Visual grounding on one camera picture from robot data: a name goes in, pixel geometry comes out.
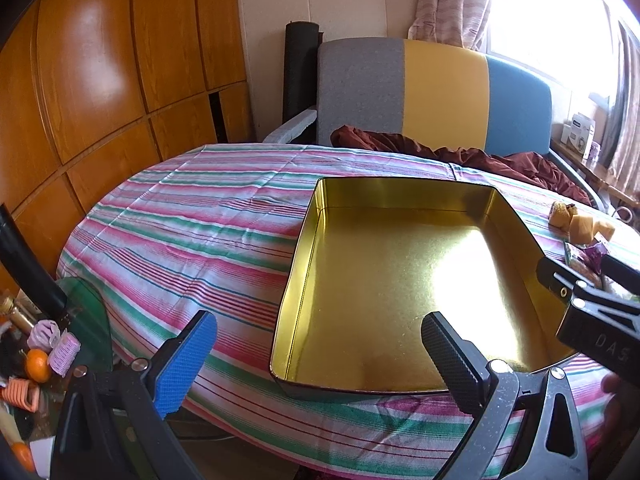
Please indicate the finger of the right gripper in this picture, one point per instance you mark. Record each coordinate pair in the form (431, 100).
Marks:
(621, 273)
(557, 277)

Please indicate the grey yellow blue headboard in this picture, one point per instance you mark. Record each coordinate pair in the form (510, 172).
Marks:
(437, 95)

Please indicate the maroon blanket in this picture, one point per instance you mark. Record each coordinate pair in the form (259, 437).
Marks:
(527, 167)

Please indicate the orange tangerine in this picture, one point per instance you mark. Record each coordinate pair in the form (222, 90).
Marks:
(37, 367)

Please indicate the purple cartoon snack packet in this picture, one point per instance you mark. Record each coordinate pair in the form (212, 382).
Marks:
(593, 256)

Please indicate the green glass side table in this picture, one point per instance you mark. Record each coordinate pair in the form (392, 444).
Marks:
(87, 319)

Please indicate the pink hair roller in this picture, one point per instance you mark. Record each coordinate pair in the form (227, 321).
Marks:
(64, 353)

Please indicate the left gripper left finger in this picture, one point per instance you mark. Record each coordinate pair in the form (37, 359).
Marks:
(172, 370)

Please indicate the black rolled mat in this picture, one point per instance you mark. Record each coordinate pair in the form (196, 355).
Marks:
(300, 67)

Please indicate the yellow sponge block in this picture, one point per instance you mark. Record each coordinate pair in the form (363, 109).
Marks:
(582, 229)
(604, 229)

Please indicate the yellow knitted sock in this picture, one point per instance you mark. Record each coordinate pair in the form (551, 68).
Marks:
(561, 214)

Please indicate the wooden desk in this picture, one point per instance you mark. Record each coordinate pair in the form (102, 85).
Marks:
(597, 181)

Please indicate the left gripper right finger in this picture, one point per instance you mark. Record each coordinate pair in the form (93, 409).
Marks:
(464, 370)

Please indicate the striped bed sheet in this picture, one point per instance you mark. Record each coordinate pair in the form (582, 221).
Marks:
(215, 229)

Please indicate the white product box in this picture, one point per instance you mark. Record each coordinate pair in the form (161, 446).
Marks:
(577, 134)

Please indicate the wooden wardrobe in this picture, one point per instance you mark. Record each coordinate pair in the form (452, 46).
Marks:
(93, 91)

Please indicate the pink patterned curtain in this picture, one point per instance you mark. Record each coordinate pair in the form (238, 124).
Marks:
(458, 23)

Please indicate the orange hair roller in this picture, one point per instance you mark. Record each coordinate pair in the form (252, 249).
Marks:
(21, 393)

